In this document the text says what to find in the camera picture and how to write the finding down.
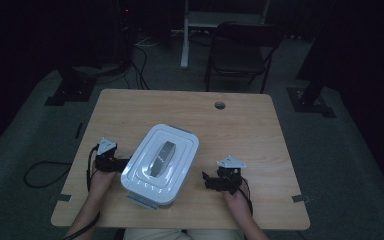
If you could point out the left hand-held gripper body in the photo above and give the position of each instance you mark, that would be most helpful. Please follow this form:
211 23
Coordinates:
106 161

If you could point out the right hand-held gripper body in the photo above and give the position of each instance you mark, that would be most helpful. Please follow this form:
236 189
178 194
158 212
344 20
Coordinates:
230 180

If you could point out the grey storage box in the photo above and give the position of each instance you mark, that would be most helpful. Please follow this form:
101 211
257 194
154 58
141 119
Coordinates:
142 201

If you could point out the person's left hand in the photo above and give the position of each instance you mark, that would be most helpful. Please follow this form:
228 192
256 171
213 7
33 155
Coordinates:
100 183

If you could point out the person's right hand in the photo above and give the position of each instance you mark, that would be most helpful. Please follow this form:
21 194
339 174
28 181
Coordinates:
240 203

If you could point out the short black strip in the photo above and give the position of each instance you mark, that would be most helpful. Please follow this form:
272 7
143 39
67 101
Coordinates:
78 130

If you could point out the grey tape strip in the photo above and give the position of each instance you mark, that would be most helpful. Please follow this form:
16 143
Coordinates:
301 198
64 197

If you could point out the person's light trousers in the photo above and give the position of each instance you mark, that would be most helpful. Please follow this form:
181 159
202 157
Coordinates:
180 235

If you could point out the round grey table grommet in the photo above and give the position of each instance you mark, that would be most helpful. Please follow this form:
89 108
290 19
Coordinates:
220 105

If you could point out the black stand with flat base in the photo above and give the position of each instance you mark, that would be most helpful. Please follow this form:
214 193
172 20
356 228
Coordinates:
71 90
310 100

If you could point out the black folding chair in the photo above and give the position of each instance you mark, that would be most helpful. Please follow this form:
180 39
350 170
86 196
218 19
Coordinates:
236 56

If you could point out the dark equipment rack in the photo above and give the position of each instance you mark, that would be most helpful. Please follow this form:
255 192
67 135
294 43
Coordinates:
125 33

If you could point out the white metal table frame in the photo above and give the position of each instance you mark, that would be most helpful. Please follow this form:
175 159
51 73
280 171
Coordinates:
185 50

